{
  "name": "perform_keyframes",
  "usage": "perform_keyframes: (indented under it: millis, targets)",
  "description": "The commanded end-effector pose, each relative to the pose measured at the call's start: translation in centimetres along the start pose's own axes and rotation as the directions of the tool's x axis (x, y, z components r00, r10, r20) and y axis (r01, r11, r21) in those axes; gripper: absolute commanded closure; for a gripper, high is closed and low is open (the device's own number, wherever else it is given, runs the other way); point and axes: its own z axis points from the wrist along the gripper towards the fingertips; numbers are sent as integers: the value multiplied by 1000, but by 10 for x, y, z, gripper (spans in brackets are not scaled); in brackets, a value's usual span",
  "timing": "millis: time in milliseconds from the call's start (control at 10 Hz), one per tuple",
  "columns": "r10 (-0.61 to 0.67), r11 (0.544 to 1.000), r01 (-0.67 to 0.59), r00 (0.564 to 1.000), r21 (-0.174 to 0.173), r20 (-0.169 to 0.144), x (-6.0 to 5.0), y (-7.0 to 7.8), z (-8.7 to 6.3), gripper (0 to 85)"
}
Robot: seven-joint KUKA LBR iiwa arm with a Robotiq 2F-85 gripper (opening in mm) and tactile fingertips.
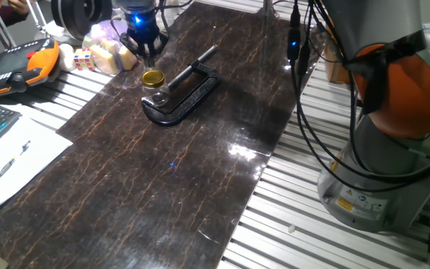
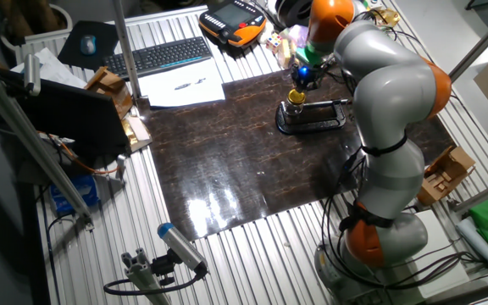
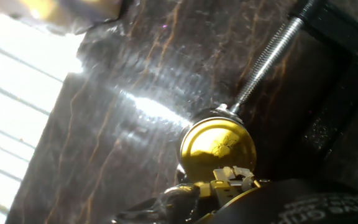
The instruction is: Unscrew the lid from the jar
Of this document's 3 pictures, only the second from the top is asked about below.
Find grey blue computer mouse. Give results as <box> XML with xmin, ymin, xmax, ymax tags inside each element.
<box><xmin>79</xmin><ymin>34</ymin><xmax>97</xmax><ymax>57</ymax></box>

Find white round bin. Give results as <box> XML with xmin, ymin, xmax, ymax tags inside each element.
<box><xmin>0</xmin><ymin>3</ymin><xmax>74</xmax><ymax>52</ymax></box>

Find blue tissue pack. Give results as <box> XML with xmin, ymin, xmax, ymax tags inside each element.
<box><xmin>49</xmin><ymin>174</ymin><xmax>100</xmax><ymax>215</ymax></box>

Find long aluminium beam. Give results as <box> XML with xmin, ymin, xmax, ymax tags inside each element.
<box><xmin>0</xmin><ymin>58</ymin><xmax>95</xmax><ymax>232</ymax></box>

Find black laptop screen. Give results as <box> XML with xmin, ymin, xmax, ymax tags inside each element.
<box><xmin>0</xmin><ymin>67</ymin><xmax>130</xmax><ymax>158</ymax></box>

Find black C-clamp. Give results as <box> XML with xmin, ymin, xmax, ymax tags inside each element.
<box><xmin>274</xmin><ymin>97</ymin><xmax>351</xmax><ymax>136</ymax></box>

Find slanted aluminium post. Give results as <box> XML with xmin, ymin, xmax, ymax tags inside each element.
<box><xmin>446</xmin><ymin>3</ymin><xmax>488</xmax><ymax>81</ymax></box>

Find gold metal ornament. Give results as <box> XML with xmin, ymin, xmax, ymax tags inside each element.
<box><xmin>370</xmin><ymin>8</ymin><xmax>402</xmax><ymax>30</ymax></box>

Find loose white papers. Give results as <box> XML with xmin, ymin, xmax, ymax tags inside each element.
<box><xmin>9</xmin><ymin>47</ymin><xmax>88</xmax><ymax>90</ymax></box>

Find plastic bag of sponges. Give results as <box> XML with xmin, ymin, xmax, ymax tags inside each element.
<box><xmin>275</xmin><ymin>24</ymin><xmax>311</xmax><ymax>71</ymax></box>

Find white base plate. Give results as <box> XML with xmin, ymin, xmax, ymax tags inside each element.
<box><xmin>396</xmin><ymin>209</ymin><xmax>470</xmax><ymax>300</ymax></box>

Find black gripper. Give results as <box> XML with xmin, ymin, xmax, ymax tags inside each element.
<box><xmin>290</xmin><ymin>62</ymin><xmax>326</xmax><ymax>92</ymax></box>

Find white paper sheet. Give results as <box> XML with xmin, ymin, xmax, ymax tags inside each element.
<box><xmin>136</xmin><ymin>58</ymin><xmax>227</xmax><ymax>108</ymax></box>

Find aluminium frame beam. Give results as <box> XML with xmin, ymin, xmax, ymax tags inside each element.
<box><xmin>451</xmin><ymin>173</ymin><xmax>488</xmax><ymax>215</ymax></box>

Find brown cardboard box with inserts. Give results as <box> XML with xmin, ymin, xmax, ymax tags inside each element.
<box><xmin>416</xmin><ymin>146</ymin><xmax>477</xmax><ymax>207</ymax></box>

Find grey camera with blue cap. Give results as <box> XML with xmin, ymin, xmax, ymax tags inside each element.
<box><xmin>157</xmin><ymin>222</ymin><xmax>209</xmax><ymax>275</ymax></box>

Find pale blue roll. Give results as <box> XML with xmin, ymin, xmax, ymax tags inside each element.
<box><xmin>455</xmin><ymin>216</ymin><xmax>488</xmax><ymax>275</ymax></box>

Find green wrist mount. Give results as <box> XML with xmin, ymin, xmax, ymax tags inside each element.
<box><xmin>295</xmin><ymin>42</ymin><xmax>334</xmax><ymax>67</ymax></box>

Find gold foil box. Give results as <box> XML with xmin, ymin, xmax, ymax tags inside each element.
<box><xmin>119</xmin><ymin>114</ymin><xmax>153</xmax><ymax>153</ymax></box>

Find open brown cardboard box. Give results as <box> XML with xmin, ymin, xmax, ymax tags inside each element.
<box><xmin>84</xmin><ymin>66</ymin><xmax>134</xmax><ymax>120</ymax></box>

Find gold jar lid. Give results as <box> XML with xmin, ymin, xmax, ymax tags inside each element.
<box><xmin>287</xmin><ymin>88</ymin><xmax>308</xmax><ymax>105</ymax></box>

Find dark marble pattern mat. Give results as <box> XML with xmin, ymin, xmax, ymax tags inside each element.
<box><xmin>136</xmin><ymin>69</ymin><xmax>457</xmax><ymax>242</ymax></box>

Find slim grey camera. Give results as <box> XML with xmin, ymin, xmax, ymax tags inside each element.
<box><xmin>22</xmin><ymin>53</ymin><xmax>42</xmax><ymax>97</ymax></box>

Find black camera ball mount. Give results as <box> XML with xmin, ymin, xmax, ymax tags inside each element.
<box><xmin>150</xmin><ymin>248</ymin><xmax>178</xmax><ymax>287</ymax></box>

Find orange cable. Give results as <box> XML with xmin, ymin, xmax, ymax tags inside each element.
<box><xmin>36</xmin><ymin>130</ymin><xmax>120</xmax><ymax>175</ymax></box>

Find black camera cable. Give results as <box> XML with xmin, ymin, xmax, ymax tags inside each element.
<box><xmin>103</xmin><ymin>261</ymin><xmax>209</xmax><ymax>297</ymax></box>

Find tall aluminium post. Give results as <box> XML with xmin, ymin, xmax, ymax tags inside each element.
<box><xmin>108</xmin><ymin>0</ymin><xmax>142</xmax><ymax>101</ymax></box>

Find short aluminium profile post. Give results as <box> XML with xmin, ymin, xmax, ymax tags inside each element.
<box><xmin>120</xmin><ymin>247</ymin><xmax>173</xmax><ymax>305</ymax></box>

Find black mouse pad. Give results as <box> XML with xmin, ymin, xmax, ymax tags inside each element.
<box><xmin>57</xmin><ymin>19</ymin><xmax>120</xmax><ymax>71</ymax></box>

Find orange black teach pendant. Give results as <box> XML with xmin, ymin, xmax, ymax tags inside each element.
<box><xmin>197</xmin><ymin>0</ymin><xmax>268</xmax><ymax>47</ymax></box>

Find black filament spool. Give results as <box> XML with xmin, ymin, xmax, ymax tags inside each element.
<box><xmin>275</xmin><ymin>0</ymin><xmax>315</xmax><ymax>29</ymax></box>

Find Rubik's cube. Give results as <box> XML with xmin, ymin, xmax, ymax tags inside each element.
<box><xmin>265</xmin><ymin>32</ymin><xmax>283</xmax><ymax>54</ymax></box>

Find small glass jar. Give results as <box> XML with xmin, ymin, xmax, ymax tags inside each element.
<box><xmin>285</xmin><ymin>101</ymin><xmax>305</xmax><ymax>119</ymax></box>

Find black keyboard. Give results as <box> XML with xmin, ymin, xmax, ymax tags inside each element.
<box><xmin>102</xmin><ymin>36</ymin><xmax>214</xmax><ymax>80</ymax></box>

